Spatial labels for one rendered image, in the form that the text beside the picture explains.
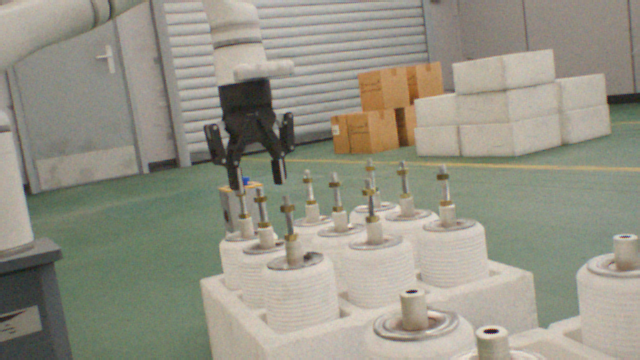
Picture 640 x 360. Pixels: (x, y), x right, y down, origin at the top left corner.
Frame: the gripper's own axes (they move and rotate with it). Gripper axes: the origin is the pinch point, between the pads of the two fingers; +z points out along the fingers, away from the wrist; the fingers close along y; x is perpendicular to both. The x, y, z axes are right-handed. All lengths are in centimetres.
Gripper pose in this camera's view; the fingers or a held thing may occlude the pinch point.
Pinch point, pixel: (258, 180)
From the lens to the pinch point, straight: 94.8
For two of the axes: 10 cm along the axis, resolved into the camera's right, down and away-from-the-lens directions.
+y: -8.0, 1.9, -5.7
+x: 5.9, 0.2, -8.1
